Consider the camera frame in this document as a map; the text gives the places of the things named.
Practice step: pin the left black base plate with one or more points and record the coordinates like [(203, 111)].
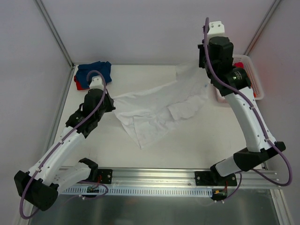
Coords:
[(102, 176)]

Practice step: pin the white plastic basket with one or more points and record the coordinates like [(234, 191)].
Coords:
[(252, 79)]

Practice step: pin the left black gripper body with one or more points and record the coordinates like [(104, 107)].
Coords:
[(109, 103)]

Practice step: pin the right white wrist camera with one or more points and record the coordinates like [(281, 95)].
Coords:
[(215, 29)]

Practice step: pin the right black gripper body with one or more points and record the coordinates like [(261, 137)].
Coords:
[(201, 56)]

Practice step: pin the white slotted cable duct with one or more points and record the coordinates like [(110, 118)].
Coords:
[(138, 191)]

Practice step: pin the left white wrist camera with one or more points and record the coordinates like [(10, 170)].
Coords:
[(96, 83)]

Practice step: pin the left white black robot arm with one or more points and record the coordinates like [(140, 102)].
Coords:
[(43, 182)]

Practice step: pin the aluminium mounting rail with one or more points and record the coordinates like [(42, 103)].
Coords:
[(178, 178)]

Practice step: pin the white t shirt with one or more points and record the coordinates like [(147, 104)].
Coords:
[(147, 116)]

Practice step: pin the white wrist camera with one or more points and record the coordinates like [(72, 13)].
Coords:
[(96, 83), (215, 29)]

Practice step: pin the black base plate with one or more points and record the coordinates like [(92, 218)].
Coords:
[(209, 178), (102, 176)]

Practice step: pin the folded red t shirt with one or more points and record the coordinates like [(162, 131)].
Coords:
[(81, 83)]

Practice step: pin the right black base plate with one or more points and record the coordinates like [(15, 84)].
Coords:
[(209, 178)]

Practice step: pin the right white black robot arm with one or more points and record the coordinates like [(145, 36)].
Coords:
[(261, 145)]

